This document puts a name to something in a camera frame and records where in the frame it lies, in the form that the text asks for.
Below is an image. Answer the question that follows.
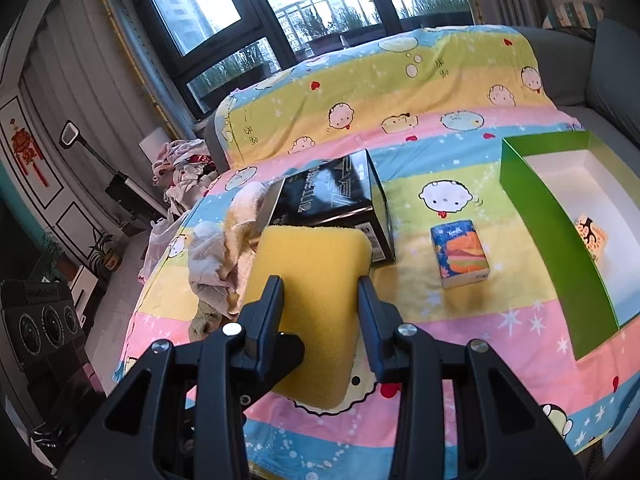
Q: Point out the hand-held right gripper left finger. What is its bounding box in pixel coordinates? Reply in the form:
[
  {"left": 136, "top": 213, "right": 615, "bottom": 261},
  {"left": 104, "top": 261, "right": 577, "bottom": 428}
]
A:
[{"left": 57, "top": 275, "right": 306, "bottom": 480}]

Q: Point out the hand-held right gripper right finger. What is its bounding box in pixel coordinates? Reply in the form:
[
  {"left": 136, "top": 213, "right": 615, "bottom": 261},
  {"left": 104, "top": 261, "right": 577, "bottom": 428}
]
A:
[{"left": 357, "top": 276, "right": 586, "bottom": 480}]

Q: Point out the yellow sponge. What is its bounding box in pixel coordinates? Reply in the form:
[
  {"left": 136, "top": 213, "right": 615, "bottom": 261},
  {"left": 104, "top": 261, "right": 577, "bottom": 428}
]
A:
[{"left": 239, "top": 225, "right": 373, "bottom": 411}]

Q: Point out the blue tissue pack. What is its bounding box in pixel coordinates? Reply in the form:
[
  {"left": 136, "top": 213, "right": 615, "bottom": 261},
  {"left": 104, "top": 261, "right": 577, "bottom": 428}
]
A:
[{"left": 430, "top": 219, "right": 491, "bottom": 289}]

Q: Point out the cream plush toy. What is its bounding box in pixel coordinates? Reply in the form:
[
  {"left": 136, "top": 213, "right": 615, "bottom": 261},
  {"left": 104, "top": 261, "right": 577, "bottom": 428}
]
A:
[{"left": 222, "top": 181, "right": 273, "bottom": 311}]

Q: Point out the green cardboard box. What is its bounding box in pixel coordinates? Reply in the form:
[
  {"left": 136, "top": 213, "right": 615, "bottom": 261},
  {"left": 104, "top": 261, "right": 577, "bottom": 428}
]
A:
[{"left": 500, "top": 131, "right": 640, "bottom": 361}]

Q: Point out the green knit cloth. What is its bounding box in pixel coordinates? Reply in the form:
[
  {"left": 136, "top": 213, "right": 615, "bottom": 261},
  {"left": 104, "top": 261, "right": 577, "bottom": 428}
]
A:
[{"left": 189, "top": 305, "right": 221, "bottom": 341}]

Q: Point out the white knit cloth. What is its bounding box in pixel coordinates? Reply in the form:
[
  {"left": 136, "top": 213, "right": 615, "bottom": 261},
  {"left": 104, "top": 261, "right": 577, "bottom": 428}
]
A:
[{"left": 186, "top": 222, "right": 241, "bottom": 318}]

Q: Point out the black printed box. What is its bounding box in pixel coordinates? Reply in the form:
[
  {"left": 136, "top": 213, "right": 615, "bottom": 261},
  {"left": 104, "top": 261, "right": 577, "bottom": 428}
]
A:
[{"left": 255, "top": 149, "right": 397, "bottom": 265}]

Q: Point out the pile of clothes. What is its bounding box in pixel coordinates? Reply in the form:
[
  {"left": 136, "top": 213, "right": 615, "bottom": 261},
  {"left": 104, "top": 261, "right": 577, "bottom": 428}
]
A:
[{"left": 150, "top": 139, "right": 221, "bottom": 221}]

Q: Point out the potted plant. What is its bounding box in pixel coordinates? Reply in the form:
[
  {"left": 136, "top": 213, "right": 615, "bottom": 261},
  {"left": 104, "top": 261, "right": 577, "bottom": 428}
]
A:
[{"left": 85, "top": 232, "right": 123, "bottom": 273}]

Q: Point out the white cabinet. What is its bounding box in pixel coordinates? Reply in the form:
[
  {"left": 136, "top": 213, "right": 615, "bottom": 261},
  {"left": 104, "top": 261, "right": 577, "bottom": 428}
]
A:
[{"left": 65, "top": 262, "right": 103, "bottom": 326}]

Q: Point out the stick vacuum cleaner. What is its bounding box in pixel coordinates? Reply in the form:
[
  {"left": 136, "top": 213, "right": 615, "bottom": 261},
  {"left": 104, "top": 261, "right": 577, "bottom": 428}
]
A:
[{"left": 59, "top": 120, "right": 168, "bottom": 221}]

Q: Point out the white card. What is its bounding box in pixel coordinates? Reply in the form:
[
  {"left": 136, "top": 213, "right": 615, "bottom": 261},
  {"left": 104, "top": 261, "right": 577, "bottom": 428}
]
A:
[{"left": 139, "top": 129, "right": 166, "bottom": 163}]

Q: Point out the black speaker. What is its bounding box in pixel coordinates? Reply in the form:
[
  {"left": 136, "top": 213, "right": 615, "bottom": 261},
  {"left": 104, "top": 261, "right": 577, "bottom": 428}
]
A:
[{"left": 0, "top": 280, "right": 86, "bottom": 361}]

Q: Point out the small orange printed pack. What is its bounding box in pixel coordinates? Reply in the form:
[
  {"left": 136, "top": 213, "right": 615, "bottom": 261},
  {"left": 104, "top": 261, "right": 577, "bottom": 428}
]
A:
[{"left": 574, "top": 214, "right": 608, "bottom": 261}]

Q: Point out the cartoon printed blanket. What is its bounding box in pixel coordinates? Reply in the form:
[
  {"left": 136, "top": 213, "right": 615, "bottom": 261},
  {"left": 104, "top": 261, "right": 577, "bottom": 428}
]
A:
[{"left": 112, "top": 25, "right": 636, "bottom": 480}]

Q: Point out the black framed window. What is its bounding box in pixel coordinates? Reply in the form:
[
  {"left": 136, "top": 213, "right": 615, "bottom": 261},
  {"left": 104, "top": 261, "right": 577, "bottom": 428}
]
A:
[{"left": 115, "top": 0, "right": 473, "bottom": 116}]

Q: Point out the grey sofa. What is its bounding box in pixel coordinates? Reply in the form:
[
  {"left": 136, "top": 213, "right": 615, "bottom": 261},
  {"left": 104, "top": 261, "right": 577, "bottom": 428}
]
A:
[{"left": 202, "top": 19, "right": 640, "bottom": 171}]

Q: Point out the striped cushion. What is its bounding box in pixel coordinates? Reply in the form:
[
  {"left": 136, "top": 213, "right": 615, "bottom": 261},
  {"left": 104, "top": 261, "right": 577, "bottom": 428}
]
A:
[{"left": 542, "top": 0, "right": 606, "bottom": 31}]

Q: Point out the red wall ornament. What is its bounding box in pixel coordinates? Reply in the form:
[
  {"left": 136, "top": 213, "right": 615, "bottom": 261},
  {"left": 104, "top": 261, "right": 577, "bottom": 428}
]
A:
[{"left": 9, "top": 119, "right": 51, "bottom": 188}]

